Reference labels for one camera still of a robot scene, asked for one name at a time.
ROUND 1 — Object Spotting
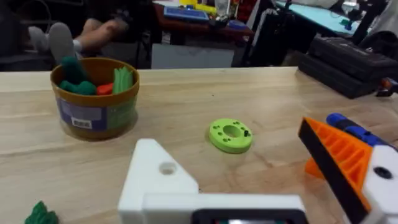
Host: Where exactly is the white orange left gripper right finger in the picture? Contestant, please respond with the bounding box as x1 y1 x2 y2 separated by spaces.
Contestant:
297 116 398 224

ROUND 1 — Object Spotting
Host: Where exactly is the bare white left gripper left finger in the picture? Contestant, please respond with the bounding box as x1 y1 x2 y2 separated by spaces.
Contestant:
118 138 200 224

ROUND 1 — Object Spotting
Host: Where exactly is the green toy vegetable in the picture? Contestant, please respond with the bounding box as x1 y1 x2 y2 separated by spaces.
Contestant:
24 200 60 224

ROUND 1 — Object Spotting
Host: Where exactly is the black carrying case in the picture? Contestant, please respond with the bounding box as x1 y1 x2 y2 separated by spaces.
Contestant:
308 35 398 84
297 52 379 100

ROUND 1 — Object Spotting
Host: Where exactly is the orange and black tool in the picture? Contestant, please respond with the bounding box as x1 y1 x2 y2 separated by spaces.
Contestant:
375 77 398 98

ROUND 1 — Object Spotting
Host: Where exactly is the green disc with holes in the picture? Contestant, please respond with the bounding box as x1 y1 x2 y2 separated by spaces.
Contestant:
208 118 254 155

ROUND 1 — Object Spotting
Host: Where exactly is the brown tub with toys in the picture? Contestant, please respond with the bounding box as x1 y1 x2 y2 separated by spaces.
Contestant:
50 56 141 141

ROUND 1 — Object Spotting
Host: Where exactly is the teal topped table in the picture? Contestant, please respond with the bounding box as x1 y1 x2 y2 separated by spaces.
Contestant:
275 0 363 36

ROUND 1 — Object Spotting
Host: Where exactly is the black office chair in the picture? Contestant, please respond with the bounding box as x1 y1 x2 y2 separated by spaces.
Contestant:
241 0 300 68

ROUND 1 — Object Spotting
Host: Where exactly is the person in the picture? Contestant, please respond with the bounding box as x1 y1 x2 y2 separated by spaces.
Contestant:
27 17 132 63

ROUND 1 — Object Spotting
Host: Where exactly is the brown desk with clutter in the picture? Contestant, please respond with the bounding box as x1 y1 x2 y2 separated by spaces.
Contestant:
151 0 255 45

